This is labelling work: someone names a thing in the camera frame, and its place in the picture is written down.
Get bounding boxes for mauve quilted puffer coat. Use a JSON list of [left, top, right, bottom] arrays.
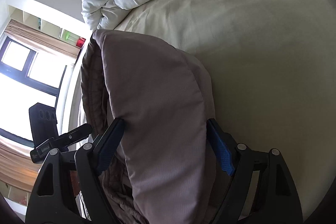
[[81, 30, 226, 223]]

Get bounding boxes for black framed window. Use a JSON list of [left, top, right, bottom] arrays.
[[1, 37, 68, 147]]

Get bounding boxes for red box on shelf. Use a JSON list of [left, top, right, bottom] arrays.
[[76, 37, 86, 48]]

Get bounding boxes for green cup on shelf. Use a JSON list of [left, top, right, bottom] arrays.
[[64, 31, 71, 41]]

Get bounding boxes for beige bed with sheet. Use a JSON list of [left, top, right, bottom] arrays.
[[118, 0, 335, 223]]

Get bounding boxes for beige roman blind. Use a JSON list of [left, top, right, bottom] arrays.
[[4, 19, 80, 60]]

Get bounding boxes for black tracker box on mount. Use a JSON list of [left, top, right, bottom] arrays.
[[29, 103, 93, 164]]

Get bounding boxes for white wall shelf cubbies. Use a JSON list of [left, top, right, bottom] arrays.
[[7, 5, 81, 46]]

